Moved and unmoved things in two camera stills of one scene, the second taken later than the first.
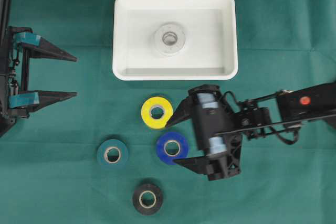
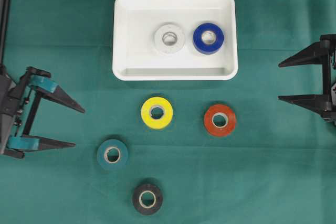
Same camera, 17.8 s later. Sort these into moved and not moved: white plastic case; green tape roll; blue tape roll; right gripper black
Moved: blue tape roll; right gripper black
Not moved: white plastic case; green tape roll
